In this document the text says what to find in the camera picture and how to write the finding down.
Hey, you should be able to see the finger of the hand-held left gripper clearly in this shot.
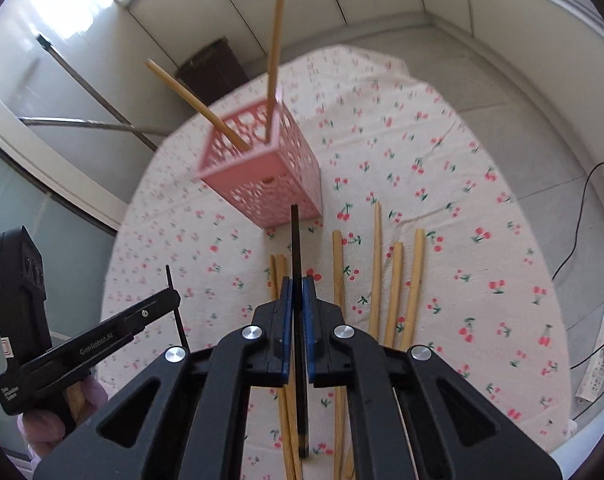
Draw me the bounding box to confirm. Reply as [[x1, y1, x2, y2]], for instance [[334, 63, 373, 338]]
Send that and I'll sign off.
[[101, 289, 183, 337]]

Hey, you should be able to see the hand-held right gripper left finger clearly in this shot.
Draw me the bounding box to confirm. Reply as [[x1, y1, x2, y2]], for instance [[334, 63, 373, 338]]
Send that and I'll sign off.
[[32, 275, 296, 480]]

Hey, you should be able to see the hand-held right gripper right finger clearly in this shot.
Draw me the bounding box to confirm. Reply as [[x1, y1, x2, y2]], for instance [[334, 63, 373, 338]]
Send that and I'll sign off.
[[303, 274, 563, 480]]

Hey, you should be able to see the black chopstick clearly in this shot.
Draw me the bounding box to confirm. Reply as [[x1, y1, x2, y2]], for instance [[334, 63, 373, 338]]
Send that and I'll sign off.
[[290, 204, 311, 460], [165, 265, 192, 350]]

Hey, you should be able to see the pink perforated plastic basket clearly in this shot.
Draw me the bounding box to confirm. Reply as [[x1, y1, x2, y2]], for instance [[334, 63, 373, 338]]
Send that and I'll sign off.
[[194, 91, 324, 228]]

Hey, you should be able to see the person's left hand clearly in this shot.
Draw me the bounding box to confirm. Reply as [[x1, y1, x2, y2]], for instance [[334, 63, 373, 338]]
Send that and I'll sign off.
[[16, 376, 109, 462]]

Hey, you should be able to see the plain metal pole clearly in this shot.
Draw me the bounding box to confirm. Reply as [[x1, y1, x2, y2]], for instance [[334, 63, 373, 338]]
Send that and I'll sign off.
[[19, 116, 172, 136]]

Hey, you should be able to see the metal pole with black end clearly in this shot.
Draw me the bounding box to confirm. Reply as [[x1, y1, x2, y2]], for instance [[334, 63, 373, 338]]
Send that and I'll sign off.
[[35, 33, 159, 152]]

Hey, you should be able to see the cherry print tablecloth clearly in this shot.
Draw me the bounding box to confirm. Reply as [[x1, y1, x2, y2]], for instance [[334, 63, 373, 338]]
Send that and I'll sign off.
[[99, 45, 575, 480]]

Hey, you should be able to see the brown trash bin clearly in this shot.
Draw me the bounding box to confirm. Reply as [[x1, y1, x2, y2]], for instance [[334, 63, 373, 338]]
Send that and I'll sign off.
[[174, 36, 250, 106]]

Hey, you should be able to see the white power strip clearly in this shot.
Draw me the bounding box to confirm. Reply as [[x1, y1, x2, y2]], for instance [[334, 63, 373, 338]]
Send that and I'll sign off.
[[576, 296, 604, 402]]

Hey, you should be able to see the black cable with loose end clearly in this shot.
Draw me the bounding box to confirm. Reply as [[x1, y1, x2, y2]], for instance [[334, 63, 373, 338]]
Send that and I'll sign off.
[[551, 161, 604, 282]]

